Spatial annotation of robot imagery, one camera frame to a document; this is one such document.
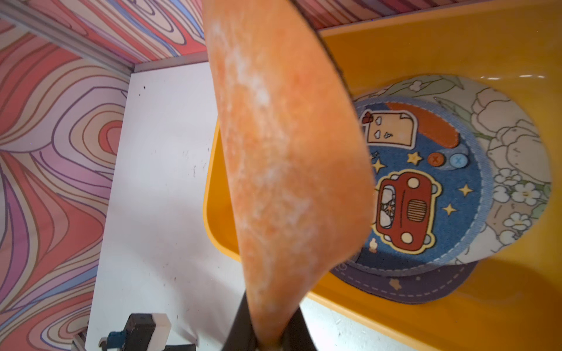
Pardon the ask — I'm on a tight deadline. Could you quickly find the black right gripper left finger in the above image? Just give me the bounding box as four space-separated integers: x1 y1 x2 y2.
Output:
222 293 258 351

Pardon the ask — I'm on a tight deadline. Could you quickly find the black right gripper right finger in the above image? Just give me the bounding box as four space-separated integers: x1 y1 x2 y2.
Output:
281 309 317 351

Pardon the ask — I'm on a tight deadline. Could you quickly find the blue bunny planet coaster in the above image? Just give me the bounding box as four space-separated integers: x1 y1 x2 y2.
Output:
331 262 477 305

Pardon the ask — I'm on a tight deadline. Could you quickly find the orange round coaster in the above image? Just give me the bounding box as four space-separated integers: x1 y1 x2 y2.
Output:
203 1 374 350

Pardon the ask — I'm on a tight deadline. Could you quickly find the blue toast cartoon coaster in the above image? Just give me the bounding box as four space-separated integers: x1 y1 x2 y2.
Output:
350 97 493 277

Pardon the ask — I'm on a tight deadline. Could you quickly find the green floral bunny coaster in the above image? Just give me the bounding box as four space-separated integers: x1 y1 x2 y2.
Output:
355 75 552 265

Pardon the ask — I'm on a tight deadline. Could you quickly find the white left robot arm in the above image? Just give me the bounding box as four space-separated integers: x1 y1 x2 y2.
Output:
98 313 196 351

